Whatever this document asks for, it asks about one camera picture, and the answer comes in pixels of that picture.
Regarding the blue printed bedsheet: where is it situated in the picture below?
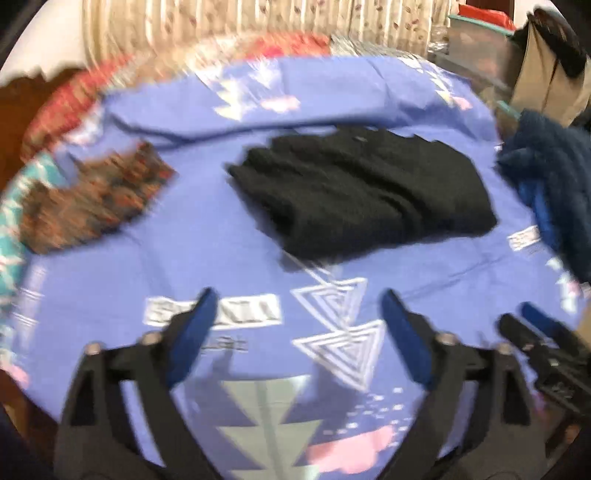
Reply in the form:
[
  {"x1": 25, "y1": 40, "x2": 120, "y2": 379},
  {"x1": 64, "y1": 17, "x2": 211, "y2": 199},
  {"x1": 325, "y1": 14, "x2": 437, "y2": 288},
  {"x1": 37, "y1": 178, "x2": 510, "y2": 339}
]
[{"x1": 7, "y1": 54, "x2": 591, "y2": 480}]

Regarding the beige leaf-print curtain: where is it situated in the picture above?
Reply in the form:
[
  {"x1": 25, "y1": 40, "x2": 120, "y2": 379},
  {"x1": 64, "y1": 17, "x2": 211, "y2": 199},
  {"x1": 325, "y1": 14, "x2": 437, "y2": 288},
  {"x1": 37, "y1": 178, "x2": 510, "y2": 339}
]
[{"x1": 82, "y1": 0, "x2": 451, "y2": 63}]

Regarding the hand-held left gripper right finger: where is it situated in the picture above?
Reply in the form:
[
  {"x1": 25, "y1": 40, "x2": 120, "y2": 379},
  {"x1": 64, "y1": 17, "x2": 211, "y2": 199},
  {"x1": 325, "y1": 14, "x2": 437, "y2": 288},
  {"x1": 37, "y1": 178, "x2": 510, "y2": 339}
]
[{"x1": 380, "y1": 289, "x2": 551, "y2": 480}]

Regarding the brown floral garment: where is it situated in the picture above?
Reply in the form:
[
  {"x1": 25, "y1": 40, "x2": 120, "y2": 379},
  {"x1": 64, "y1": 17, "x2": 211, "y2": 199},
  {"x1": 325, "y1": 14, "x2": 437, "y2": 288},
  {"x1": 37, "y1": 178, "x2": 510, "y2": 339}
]
[{"x1": 17, "y1": 140, "x2": 180, "y2": 256}]

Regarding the teal chevron cloth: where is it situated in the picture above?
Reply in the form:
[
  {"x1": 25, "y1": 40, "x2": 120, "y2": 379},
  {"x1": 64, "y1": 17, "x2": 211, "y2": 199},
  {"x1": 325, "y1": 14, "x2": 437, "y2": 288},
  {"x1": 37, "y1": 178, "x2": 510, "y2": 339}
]
[{"x1": 0, "y1": 151, "x2": 63, "y2": 305}]

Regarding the clear plastic storage box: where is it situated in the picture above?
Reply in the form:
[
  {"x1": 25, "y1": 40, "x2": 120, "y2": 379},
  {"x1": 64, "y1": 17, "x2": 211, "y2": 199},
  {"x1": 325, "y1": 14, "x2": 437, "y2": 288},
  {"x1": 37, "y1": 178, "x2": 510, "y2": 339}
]
[{"x1": 429, "y1": 14, "x2": 520, "y2": 100}]

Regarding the navy puffer jacket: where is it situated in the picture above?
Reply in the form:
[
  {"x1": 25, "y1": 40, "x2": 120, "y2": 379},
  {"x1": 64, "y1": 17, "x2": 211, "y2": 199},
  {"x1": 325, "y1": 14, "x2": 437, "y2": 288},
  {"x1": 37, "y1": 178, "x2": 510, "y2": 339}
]
[{"x1": 495, "y1": 110, "x2": 591, "y2": 284}]

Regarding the carved wooden headboard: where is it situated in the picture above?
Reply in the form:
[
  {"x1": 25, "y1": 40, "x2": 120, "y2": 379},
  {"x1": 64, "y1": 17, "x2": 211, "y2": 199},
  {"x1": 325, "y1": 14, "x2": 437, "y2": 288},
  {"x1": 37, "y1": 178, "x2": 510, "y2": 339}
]
[{"x1": 0, "y1": 67, "x2": 86, "y2": 190}]

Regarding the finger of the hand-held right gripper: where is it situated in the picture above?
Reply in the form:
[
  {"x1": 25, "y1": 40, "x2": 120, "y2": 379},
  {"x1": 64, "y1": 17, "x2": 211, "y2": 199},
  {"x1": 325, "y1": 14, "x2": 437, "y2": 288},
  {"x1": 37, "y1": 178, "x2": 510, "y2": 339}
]
[
  {"x1": 497, "y1": 313, "x2": 555, "y2": 365},
  {"x1": 521, "y1": 302, "x2": 573, "y2": 342}
]

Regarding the black striped garment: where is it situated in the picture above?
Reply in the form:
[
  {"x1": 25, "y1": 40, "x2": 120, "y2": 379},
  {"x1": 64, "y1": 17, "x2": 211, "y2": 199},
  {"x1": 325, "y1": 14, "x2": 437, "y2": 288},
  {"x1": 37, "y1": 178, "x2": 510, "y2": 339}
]
[{"x1": 225, "y1": 127, "x2": 499, "y2": 267}]

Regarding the red cloth bundle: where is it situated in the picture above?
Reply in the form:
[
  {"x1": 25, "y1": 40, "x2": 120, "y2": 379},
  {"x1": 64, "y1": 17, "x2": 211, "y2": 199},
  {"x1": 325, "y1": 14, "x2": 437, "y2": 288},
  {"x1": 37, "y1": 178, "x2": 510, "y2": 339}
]
[{"x1": 457, "y1": 4, "x2": 515, "y2": 29}]

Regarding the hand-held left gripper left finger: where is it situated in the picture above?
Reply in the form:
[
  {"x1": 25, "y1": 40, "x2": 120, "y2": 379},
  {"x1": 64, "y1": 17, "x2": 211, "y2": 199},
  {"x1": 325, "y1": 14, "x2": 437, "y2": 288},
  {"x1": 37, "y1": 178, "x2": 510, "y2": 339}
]
[{"x1": 53, "y1": 287, "x2": 219, "y2": 480}]

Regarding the beige hanging garment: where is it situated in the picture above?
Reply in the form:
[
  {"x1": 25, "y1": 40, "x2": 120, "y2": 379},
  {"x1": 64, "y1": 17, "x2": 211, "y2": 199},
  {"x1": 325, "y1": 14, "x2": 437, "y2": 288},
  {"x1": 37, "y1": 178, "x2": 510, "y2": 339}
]
[{"x1": 510, "y1": 21, "x2": 591, "y2": 127}]

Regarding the black hanging garment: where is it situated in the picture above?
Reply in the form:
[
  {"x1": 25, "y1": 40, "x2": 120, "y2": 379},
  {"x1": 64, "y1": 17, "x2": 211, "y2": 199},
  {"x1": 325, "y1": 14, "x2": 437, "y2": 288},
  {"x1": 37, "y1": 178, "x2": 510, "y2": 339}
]
[{"x1": 524, "y1": 7, "x2": 589, "y2": 79}]

